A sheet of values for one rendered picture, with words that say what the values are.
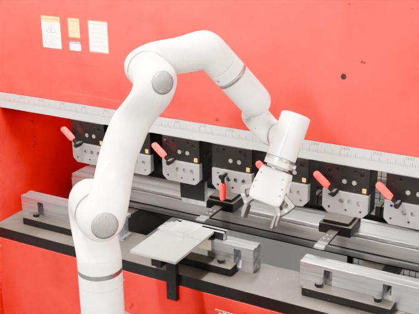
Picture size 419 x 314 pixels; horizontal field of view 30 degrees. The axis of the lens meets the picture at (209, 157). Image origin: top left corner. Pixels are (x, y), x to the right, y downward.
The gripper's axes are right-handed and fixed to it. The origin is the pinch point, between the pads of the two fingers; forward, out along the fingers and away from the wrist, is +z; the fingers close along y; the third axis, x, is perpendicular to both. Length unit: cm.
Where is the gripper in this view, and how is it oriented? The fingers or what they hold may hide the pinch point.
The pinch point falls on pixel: (259, 220)
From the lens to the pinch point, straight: 220.7
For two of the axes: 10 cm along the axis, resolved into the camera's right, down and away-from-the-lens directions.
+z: -3.3, 9.4, 0.2
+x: -4.0, -1.2, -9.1
